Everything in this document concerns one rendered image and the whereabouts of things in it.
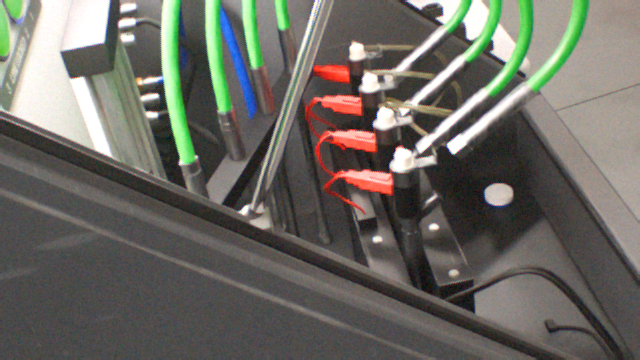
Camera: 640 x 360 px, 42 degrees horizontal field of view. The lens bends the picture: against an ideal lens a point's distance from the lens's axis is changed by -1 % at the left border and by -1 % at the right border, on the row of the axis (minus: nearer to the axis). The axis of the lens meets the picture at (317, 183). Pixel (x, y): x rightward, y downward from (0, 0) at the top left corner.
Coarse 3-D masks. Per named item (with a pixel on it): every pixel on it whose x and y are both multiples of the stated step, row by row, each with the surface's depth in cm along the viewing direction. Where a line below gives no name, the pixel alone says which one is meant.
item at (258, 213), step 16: (320, 0) 36; (320, 16) 37; (320, 32) 37; (304, 48) 38; (304, 64) 38; (304, 80) 39; (288, 96) 39; (288, 112) 39; (288, 128) 40; (272, 144) 41; (272, 160) 41; (272, 176) 42; (256, 192) 42; (256, 208) 43; (256, 224) 42; (272, 224) 44
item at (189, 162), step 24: (168, 0) 68; (576, 0) 73; (168, 24) 69; (576, 24) 74; (168, 48) 70; (168, 72) 71; (552, 72) 77; (168, 96) 73; (192, 144) 76; (192, 168) 77
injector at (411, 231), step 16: (416, 160) 81; (400, 176) 81; (416, 176) 81; (400, 192) 82; (416, 192) 82; (432, 192) 84; (400, 208) 83; (416, 208) 83; (432, 208) 84; (416, 224) 85; (416, 240) 86; (416, 256) 87; (416, 272) 89; (416, 288) 90
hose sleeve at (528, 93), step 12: (528, 84) 78; (516, 96) 78; (528, 96) 78; (492, 108) 79; (504, 108) 78; (516, 108) 78; (480, 120) 80; (492, 120) 79; (504, 120) 79; (468, 132) 80; (480, 132) 79; (468, 144) 80
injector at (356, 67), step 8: (368, 56) 100; (352, 64) 100; (360, 64) 100; (368, 64) 101; (352, 72) 101; (360, 72) 101; (352, 80) 102; (360, 80) 101; (352, 88) 103; (360, 120) 106; (368, 152) 108; (368, 160) 109
